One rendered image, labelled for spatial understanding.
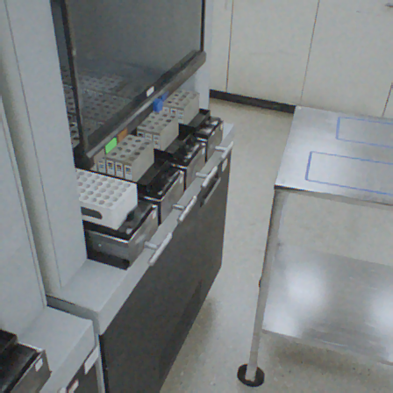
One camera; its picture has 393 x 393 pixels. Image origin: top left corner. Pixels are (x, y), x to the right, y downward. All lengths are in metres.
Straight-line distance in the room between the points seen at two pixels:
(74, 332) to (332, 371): 1.11
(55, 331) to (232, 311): 1.08
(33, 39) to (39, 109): 0.10
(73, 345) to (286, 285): 0.91
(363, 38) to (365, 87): 0.29
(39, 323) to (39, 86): 0.43
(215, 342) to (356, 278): 0.55
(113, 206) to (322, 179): 0.51
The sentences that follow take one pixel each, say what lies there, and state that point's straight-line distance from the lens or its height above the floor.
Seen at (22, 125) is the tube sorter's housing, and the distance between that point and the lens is 0.79.
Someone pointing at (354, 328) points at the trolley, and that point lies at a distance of 1.61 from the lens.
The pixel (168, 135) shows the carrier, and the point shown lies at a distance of 1.26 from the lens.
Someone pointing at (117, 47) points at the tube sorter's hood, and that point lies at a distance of 0.96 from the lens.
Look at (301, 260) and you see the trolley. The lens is 1.77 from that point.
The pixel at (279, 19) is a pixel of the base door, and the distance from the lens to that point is 3.18.
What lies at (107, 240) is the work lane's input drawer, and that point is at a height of 0.79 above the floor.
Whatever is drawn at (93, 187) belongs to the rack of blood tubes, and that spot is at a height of 0.86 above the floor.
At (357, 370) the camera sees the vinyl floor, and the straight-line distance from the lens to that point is 1.87.
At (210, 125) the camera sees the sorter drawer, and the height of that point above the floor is 0.82.
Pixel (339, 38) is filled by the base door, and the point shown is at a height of 0.55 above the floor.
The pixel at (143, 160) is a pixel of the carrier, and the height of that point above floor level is 0.86.
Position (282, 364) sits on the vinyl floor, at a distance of 1.82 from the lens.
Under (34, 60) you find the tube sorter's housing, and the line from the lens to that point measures 0.78.
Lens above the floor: 1.46
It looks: 36 degrees down
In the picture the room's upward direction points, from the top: 3 degrees clockwise
